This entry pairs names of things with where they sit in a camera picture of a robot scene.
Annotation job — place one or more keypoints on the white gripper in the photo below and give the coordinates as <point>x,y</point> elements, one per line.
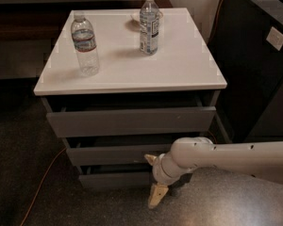
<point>158,170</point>

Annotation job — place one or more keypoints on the grey bottom drawer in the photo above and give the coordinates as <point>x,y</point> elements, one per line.
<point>104,177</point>

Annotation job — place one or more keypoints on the grey drawer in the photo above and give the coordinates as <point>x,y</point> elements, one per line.
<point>123,114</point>
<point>104,177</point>
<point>119,150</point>

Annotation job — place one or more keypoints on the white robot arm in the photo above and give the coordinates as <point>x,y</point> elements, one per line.
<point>263,160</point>

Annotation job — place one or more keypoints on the grey top drawer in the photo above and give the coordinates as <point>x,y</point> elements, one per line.
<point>123,114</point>

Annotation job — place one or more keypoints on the white-top grey drawer cabinet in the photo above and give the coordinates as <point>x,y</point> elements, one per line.
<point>182,63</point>

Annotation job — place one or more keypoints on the grey middle drawer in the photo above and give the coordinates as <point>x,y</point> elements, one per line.
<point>119,150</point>

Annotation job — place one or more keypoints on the clear bottle white cap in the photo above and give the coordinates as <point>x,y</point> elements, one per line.
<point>149,27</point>

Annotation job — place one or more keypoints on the clear bottle red-blue label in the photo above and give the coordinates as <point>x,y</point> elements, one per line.
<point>84,41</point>

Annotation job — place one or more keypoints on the dark counter cabinet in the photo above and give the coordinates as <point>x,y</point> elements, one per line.
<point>251,106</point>

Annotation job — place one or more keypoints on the dark wooden bench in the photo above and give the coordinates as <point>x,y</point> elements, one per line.
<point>43,21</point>

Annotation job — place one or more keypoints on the white wall outlet plate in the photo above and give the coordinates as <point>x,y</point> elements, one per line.
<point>275,38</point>

